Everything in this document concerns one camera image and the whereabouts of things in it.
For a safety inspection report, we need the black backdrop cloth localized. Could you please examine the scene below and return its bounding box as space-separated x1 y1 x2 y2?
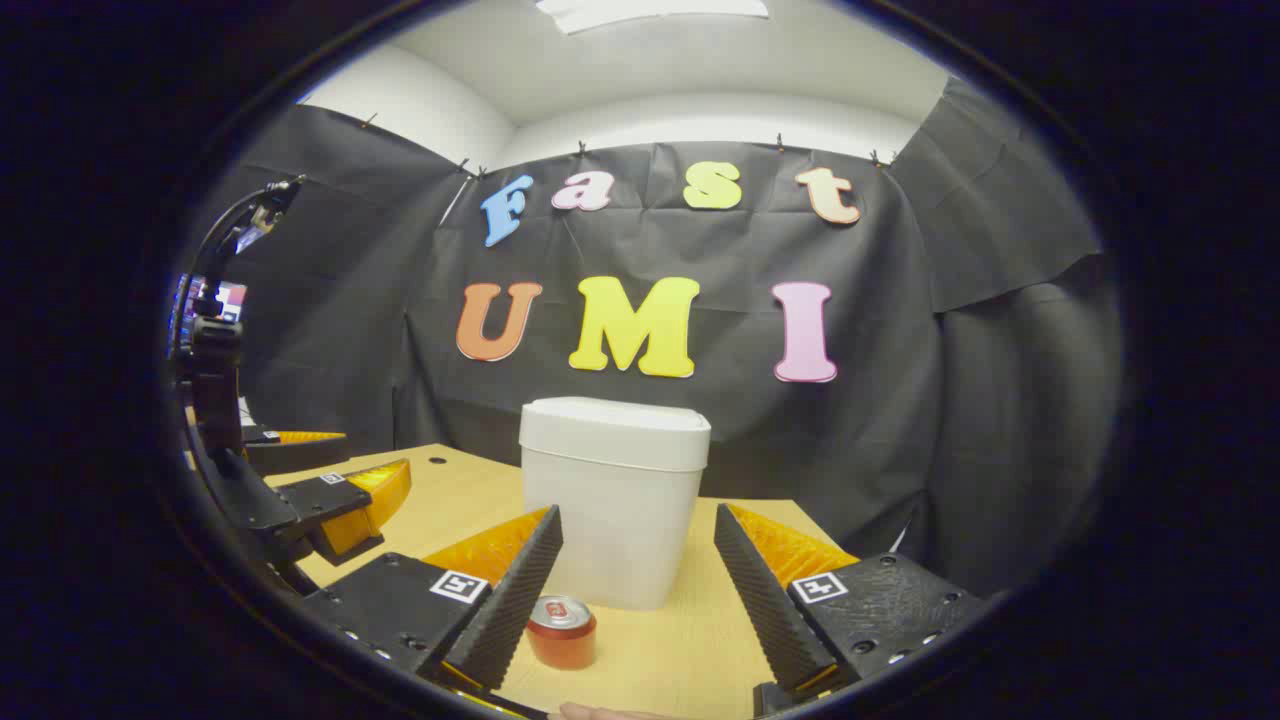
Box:
170 75 1126 601

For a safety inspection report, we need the white desktop garbage bin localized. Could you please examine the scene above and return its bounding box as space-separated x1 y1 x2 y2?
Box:
518 396 712 612

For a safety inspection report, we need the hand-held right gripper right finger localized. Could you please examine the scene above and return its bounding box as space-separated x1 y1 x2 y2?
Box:
713 502 991 701

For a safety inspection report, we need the computer monitor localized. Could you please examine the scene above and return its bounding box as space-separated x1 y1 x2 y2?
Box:
172 275 249 351

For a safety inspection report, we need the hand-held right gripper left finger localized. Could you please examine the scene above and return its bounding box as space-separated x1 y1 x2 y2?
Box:
300 505 564 693

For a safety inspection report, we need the wooden desktop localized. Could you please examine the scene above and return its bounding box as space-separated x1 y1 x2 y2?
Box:
262 443 863 720

